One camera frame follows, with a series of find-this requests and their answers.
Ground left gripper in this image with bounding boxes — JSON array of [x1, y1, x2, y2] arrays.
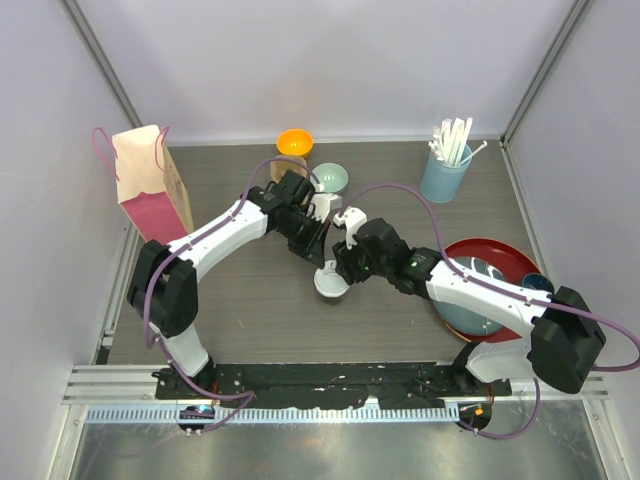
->
[[276, 212, 331, 269]]

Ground white cup lid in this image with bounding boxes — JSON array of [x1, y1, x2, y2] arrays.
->
[[314, 260, 349, 299]]

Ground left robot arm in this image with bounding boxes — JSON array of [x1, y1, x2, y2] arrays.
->
[[127, 171, 341, 399]]

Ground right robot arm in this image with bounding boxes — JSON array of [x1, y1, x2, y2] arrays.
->
[[332, 211, 606, 395]]

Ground light green bowl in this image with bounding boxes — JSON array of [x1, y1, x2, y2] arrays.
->
[[312, 163, 349, 194]]

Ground cardboard cup carrier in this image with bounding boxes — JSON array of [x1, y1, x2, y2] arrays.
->
[[270, 155, 308, 183]]

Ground orange bowl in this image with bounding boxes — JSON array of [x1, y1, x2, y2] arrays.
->
[[276, 128, 314, 158]]

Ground blue straw holder cup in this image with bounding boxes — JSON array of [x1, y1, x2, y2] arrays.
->
[[419, 152, 472, 204]]

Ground blue plate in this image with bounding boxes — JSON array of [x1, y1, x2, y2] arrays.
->
[[433, 256, 506, 337]]

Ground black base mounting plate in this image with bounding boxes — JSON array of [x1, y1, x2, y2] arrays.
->
[[154, 362, 514, 409]]

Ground white wrapped straws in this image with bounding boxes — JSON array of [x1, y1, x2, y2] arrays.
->
[[428, 117, 488, 167]]

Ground red round tray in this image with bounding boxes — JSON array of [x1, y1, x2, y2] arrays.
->
[[438, 238, 540, 343]]

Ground pink paper gift bag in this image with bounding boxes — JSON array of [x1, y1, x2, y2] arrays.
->
[[92, 125, 195, 244]]

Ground dark blue mug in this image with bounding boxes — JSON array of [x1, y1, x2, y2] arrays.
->
[[521, 272, 555, 294]]

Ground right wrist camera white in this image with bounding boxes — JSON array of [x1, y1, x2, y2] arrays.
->
[[332, 207, 368, 250]]

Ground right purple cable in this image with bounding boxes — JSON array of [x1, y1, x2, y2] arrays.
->
[[342, 182, 640, 441]]

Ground purple cable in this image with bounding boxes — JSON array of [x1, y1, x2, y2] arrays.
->
[[342, 182, 640, 441], [143, 154, 326, 434]]

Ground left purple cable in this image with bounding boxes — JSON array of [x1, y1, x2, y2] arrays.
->
[[143, 154, 326, 434]]

